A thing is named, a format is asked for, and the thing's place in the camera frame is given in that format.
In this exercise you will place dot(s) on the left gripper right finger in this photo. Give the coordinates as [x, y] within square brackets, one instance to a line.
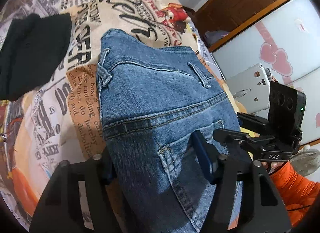
[207, 156]

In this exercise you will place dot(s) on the white plastic appliance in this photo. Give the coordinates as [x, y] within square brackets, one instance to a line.
[251, 88]

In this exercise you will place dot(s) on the white standing fan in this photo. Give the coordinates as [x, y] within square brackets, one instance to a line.
[306, 161]

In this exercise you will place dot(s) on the orange sleeve right forearm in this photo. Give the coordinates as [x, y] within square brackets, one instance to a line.
[297, 192]

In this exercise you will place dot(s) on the blue denim jeans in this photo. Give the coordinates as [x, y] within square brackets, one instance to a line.
[151, 100]

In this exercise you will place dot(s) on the brown wooden door frame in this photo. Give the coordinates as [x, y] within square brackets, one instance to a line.
[233, 16]

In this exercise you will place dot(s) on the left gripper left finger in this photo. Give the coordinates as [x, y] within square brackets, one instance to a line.
[107, 169]

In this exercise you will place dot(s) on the black folded garment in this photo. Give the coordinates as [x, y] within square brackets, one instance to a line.
[32, 50]

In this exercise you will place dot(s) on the newspaper print bed cover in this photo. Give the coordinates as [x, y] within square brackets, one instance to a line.
[60, 120]

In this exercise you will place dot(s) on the person's right hand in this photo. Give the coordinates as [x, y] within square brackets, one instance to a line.
[272, 166]

